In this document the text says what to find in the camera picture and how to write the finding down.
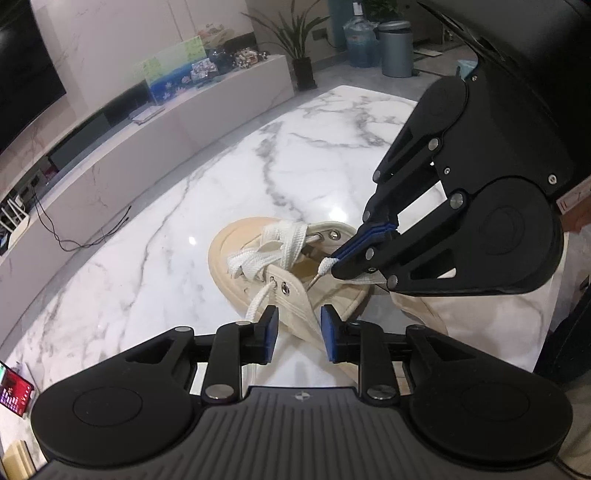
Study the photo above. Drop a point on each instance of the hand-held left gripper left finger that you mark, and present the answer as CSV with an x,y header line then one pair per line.
x,y
272,334

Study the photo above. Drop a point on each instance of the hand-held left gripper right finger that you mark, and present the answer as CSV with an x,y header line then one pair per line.
x,y
328,334

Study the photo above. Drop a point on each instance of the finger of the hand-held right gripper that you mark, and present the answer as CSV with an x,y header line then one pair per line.
x,y
369,263
364,236

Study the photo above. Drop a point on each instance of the beige canvas shoe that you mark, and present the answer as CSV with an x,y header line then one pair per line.
x,y
295,295

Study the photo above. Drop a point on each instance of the white shoelace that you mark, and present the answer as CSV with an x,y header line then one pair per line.
x,y
281,240

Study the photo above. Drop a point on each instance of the brown cardboard box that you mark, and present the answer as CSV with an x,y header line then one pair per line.
x,y
577,207

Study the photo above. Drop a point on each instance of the grey trash bin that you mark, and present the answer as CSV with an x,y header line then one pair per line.
x,y
395,50

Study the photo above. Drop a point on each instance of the blue water bottle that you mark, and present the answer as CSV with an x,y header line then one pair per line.
x,y
362,39

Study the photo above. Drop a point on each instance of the potted green plant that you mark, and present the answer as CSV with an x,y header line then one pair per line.
x,y
300,50

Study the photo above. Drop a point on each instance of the white marble tv console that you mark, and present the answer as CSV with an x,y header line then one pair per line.
x,y
184,129

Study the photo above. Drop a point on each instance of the toy figurine collection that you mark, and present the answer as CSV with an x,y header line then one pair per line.
x,y
231,62

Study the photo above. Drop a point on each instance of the painted picture board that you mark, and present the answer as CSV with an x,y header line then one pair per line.
x,y
171,69

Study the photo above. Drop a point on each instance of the smartphone with lit screen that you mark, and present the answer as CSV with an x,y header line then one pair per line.
x,y
16,390

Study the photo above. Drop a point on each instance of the white router with antennas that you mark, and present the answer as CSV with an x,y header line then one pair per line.
x,y
14,221

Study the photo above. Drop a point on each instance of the beige wooden block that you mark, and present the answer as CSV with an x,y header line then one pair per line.
x,y
18,461

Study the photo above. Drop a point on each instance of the black television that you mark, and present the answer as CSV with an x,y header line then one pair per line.
x,y
23,69

